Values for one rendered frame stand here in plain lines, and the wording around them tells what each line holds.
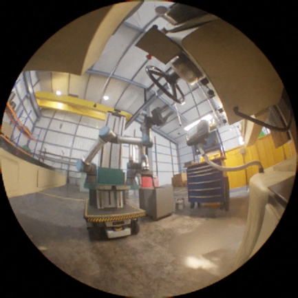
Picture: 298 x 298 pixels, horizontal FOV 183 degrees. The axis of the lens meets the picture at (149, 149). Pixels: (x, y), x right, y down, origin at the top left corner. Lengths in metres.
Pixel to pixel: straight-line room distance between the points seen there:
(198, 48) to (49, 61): 0.40
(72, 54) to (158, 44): 0.30
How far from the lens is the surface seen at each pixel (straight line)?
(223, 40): 0.45
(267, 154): 3.07
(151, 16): 7.74
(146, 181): 3.95
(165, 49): 0.42
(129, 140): 0.89
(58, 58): 0.21
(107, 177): 1.22
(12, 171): 0.33
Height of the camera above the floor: 0.69
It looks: 20 degrees up
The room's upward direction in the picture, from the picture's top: 2 degrees counter-clockwise
